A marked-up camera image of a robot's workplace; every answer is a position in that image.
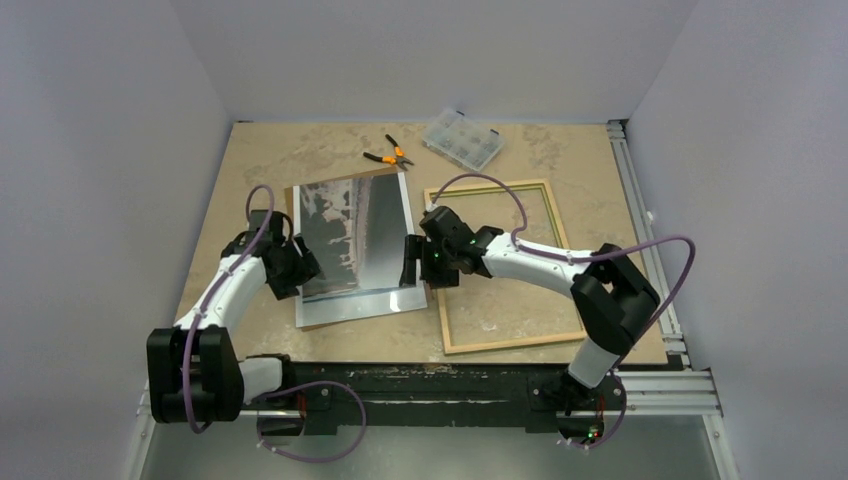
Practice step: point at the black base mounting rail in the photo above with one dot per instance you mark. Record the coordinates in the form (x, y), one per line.
(538, 398)

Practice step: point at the glossy photo print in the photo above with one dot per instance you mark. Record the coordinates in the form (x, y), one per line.
(356, 228)

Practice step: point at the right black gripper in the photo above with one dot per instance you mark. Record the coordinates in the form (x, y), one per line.
(416, 258)

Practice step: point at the green wooden picture frame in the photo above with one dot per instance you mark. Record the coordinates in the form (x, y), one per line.
(505, 256)

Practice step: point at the aluminium extrusion frame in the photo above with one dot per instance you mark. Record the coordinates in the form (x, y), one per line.
(648, 392)

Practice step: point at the orange black pliers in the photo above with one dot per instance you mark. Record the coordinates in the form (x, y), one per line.
(398, 158)

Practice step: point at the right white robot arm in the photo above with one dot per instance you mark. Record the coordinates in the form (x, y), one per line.
(614, 300)

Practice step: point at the clear plastic organizer box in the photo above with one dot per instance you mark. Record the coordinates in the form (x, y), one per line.
(466, 142)

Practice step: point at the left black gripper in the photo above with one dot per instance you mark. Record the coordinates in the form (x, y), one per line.
(307, 268)

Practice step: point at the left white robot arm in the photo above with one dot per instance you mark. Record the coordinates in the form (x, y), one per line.
(194, 374)

